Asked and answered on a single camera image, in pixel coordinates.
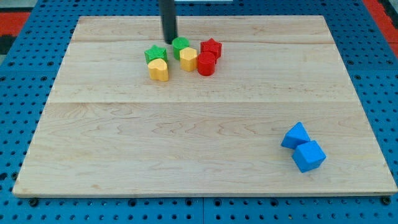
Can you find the red cylinder block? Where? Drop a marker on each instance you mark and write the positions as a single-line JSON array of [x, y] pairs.
[[206, 63]]

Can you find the yellow hexagon block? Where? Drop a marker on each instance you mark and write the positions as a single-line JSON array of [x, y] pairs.
[[188, 59]]

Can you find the yellow heart block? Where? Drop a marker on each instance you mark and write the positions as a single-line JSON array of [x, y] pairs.
[[158, 70]]

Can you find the red star block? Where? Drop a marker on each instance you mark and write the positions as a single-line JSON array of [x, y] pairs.
[[212, 46]]

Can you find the green cylinder block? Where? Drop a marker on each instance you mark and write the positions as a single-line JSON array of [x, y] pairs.
[[178, 44]]

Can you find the green star block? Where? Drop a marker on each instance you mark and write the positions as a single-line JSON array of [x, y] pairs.
[[155, 52]]

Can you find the wooden board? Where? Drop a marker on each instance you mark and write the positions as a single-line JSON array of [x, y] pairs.
[[108, 130]]

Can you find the blue triangle block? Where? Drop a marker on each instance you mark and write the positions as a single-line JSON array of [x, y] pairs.
[[297, 135]]

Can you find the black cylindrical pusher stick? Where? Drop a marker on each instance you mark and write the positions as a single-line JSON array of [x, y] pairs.
[[168, 17]]

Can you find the blue cube block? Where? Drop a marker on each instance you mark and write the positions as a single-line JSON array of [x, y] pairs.
[[308, 156]]

